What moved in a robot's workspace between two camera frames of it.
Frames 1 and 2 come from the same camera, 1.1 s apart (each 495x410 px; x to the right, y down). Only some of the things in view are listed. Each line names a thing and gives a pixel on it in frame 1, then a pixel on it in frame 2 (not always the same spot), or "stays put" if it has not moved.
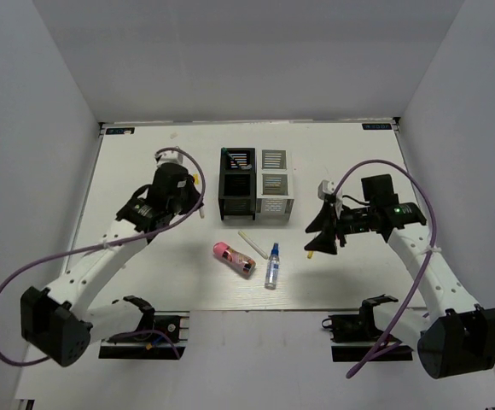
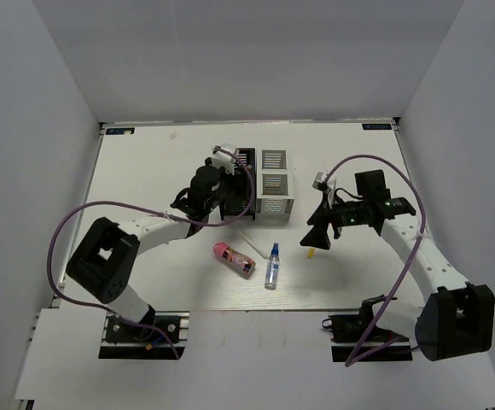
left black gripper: x=196 y=201 → x=223 y=172
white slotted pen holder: x=274 y=184 stays put
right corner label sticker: x=376 y=125 stays put
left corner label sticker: x=119 y=131 stays put
